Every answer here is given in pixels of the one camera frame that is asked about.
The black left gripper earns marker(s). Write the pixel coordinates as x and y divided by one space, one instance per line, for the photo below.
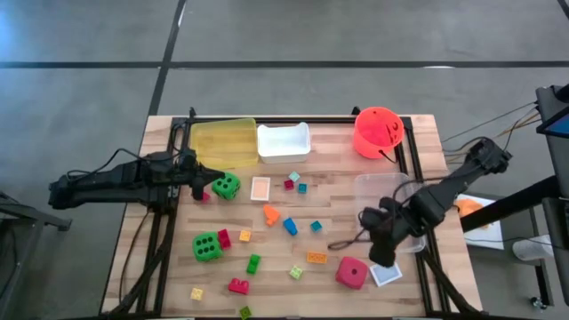
189 171

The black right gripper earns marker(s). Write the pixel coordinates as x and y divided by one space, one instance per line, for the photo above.
382 220

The red toy brick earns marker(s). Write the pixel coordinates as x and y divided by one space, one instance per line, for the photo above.
205 196

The green foam die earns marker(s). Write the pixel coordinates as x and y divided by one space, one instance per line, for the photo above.
226 186
207 246

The red foam die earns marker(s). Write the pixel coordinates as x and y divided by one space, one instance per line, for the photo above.
351 273

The red long brick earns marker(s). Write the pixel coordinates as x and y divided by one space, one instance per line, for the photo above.
224 238

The yellow-orange square brick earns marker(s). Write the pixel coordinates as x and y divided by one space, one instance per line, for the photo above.
245 235

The orange-yellow brick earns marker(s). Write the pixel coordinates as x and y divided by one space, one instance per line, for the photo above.
316 257

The blue peg block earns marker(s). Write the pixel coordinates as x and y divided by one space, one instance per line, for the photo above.
290 226

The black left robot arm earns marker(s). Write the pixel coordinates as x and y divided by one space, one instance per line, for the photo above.
111 180

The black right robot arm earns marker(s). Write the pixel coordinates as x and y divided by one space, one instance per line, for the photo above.
444 191

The yellow translucent plastic bin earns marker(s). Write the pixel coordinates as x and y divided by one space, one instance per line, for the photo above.
224 144

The clear plastic bin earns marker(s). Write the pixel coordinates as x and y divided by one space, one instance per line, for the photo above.
378 186

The orange peg block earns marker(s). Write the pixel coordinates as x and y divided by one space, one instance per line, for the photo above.
271 215

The red small square brick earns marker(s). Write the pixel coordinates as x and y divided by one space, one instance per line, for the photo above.
289 185

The white plastic bin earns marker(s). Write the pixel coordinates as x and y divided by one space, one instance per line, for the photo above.
283 143

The pale blue square brick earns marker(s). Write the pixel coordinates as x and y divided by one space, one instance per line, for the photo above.
294 176

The light green square brick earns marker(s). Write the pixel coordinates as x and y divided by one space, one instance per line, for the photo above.
296 272

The green stepped brick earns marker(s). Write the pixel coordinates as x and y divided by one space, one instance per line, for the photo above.
254 264

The orange plastic toy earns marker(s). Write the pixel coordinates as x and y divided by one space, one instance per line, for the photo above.
469 208

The white paper sheet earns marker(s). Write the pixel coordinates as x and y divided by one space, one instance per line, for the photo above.
489 235

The red stepped brick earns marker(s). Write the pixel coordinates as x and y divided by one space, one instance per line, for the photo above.
238 286

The yellow square brick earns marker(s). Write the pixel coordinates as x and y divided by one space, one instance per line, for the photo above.
197 293

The orange plastic bucket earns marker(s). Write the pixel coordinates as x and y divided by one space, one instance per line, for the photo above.
378 132

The white rounded object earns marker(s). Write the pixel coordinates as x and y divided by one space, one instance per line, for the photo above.
531 248

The black metal stand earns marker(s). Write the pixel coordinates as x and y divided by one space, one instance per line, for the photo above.
62 223

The small caster wheel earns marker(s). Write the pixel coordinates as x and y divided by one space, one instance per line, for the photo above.
539 303

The black monitor cart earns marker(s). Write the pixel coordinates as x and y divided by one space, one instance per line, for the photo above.
555 155

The blue screen tablet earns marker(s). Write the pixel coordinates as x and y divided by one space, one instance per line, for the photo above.
558 126

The black aluminium rig frame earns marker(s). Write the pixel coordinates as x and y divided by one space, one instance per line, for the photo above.
311 120

